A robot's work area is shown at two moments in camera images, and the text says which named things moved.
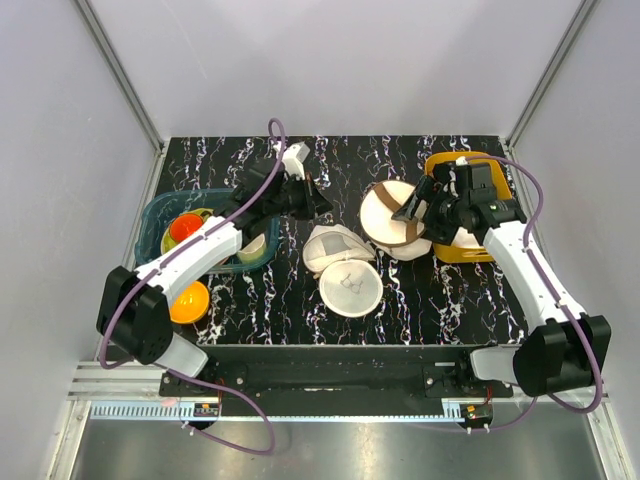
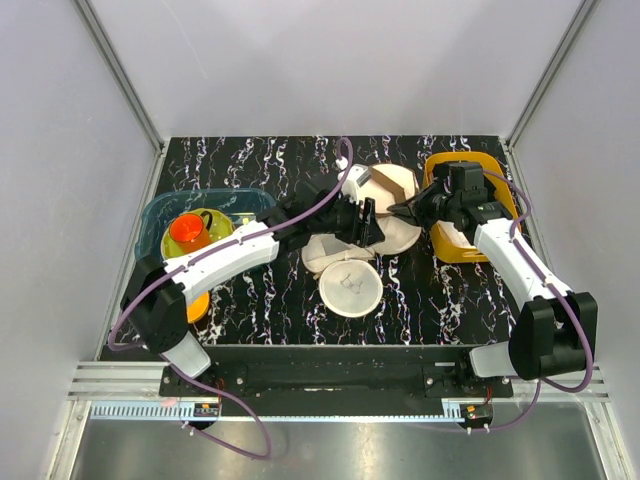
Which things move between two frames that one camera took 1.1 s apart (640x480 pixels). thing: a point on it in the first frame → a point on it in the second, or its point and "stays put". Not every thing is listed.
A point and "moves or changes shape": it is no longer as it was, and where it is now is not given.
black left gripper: (313, 198) → (372, 231)
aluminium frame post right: (583, 10) stays put
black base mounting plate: (408, 371) stays put
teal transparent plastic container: (159, 211) stays put
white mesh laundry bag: (343, 261) stays put
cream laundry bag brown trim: (399, 238) moves or changes shape
